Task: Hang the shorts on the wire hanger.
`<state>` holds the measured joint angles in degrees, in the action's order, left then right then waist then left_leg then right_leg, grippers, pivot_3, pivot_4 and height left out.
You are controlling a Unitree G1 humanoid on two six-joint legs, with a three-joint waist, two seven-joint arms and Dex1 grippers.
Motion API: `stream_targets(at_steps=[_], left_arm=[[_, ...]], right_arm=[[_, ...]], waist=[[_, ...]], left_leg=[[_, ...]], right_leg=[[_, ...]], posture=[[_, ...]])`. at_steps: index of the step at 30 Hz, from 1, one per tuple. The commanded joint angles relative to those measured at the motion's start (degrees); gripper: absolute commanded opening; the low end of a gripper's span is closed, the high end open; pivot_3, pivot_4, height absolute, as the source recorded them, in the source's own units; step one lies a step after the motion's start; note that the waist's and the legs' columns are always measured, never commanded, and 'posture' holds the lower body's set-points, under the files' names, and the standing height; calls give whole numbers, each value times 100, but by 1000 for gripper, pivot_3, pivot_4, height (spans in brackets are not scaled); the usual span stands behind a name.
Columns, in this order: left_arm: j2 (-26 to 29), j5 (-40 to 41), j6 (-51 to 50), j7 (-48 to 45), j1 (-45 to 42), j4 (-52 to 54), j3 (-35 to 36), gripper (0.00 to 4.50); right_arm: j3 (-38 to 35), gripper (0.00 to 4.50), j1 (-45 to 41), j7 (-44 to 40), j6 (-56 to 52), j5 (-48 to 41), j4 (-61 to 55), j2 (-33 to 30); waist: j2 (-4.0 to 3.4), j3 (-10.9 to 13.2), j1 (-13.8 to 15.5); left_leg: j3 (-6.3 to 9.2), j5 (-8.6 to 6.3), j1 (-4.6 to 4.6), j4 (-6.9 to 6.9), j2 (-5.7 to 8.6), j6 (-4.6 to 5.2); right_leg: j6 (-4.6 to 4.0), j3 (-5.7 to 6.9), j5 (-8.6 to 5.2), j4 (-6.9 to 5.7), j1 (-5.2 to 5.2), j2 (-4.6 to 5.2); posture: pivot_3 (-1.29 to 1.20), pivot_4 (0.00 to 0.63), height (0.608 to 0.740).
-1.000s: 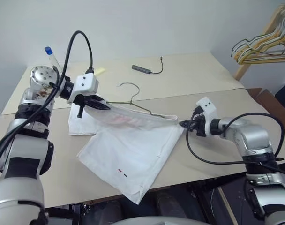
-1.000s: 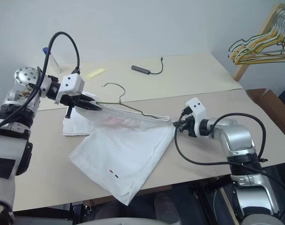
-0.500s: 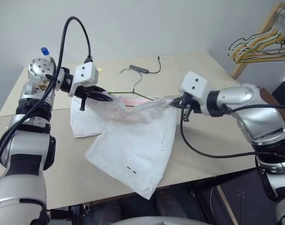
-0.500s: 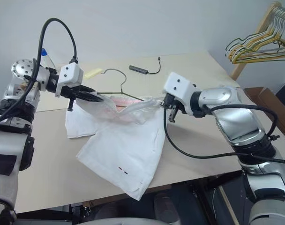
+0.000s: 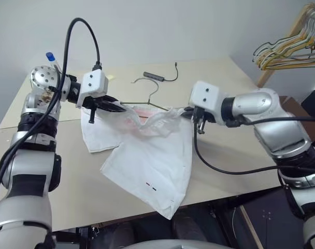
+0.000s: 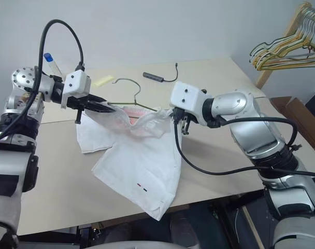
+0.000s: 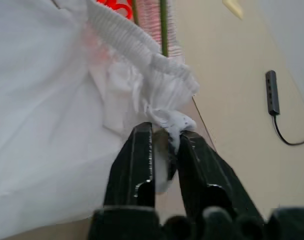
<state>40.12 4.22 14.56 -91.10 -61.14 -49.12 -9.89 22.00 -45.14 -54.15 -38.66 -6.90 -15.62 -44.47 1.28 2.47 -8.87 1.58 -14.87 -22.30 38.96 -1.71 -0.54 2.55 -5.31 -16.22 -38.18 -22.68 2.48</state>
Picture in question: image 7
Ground pink striped cloth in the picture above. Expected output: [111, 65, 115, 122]
[131, 0, 170, 58]

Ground pale yellow block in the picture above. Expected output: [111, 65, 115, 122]
[221, 0, 244, 21]

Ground white shorts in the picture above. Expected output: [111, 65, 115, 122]
[0, 0, 200, 240]

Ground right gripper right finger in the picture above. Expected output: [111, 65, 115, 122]
[176, 130, 265, 222]

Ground grey USB hub with cable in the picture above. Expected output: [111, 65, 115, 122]
[265, 70, 304, 146]

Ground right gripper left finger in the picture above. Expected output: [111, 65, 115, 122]
[103, 121, 157, 208]

